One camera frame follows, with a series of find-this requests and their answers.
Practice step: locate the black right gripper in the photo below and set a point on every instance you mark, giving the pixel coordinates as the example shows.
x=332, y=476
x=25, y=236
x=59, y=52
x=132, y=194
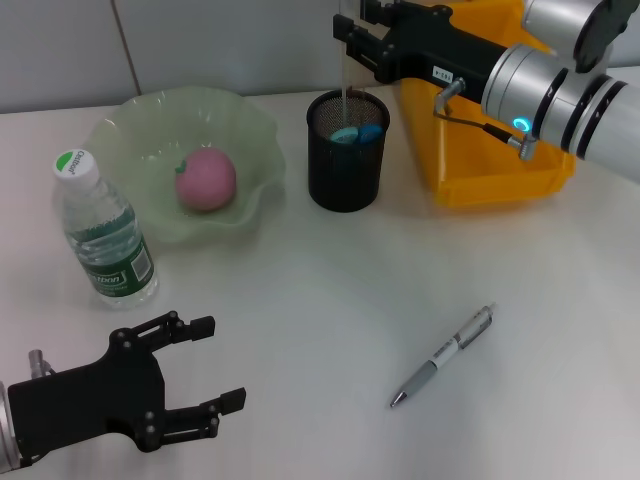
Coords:
x=425, y=50

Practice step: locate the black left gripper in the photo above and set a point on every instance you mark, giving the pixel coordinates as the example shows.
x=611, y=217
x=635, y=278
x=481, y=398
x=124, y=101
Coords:
x=100, y=400

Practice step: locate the transparent plastic ruler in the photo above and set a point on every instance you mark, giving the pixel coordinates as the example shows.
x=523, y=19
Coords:
x=344, y=75

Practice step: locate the blue scissors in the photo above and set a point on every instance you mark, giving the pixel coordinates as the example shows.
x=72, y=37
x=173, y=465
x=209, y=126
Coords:
x=370, y=134

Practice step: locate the clear green-label water bottle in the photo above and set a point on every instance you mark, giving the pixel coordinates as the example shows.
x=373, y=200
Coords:
x=115, y=260

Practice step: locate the pink toy peach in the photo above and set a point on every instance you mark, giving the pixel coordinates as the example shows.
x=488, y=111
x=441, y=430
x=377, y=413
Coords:
x=205, y=180

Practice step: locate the black mesh pen holder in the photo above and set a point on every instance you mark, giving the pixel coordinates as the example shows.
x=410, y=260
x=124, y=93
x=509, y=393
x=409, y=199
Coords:
x=345, y=175

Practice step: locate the silver ballpoint pen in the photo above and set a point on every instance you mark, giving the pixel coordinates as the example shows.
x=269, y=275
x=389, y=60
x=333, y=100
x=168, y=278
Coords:
x=435, y=357

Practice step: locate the green wavy glass fruit plate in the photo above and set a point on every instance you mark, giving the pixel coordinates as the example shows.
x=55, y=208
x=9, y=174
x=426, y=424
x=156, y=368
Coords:
x=145, y=135

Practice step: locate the yellow plastic bin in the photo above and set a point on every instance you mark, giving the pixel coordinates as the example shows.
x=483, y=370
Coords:
x=500, y=165

